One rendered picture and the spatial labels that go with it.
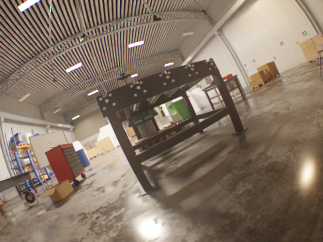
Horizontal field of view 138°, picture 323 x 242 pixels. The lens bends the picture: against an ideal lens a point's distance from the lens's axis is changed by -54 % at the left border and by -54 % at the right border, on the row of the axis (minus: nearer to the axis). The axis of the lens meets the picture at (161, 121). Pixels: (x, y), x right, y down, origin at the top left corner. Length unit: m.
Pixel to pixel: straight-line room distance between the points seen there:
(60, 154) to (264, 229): 3.14
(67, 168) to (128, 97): 2.30
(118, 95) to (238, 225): 1.20
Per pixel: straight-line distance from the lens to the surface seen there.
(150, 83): 1.25
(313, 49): 7.76
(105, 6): 9.79
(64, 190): 2.71
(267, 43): 11.33
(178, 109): 4.58
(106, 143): 10.08
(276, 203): 0.69
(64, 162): 3.09
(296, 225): 0.61
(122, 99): 1.18
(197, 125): 1.30
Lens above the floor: 0.52
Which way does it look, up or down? 1 degrees down
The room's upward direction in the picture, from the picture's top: 25 degrees counter-clockwise
